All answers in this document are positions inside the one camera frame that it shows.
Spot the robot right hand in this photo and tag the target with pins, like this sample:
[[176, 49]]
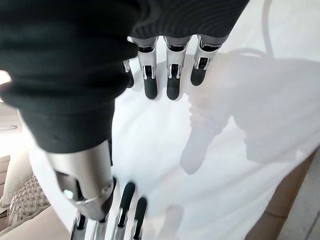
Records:
[[62, 75]]

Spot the white bed sheet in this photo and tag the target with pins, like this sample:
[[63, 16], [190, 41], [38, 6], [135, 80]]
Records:
[[155, 140]]

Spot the brown bed base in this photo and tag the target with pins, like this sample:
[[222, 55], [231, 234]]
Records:
[[282, 205]]

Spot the plain beige pillow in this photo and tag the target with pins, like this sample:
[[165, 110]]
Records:
[[15, 175]]

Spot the patterned beige pillow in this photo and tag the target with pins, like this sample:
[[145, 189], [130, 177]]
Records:
[[27, 197]]

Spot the beige blanket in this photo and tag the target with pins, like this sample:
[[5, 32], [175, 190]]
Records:
[[30, 227]]

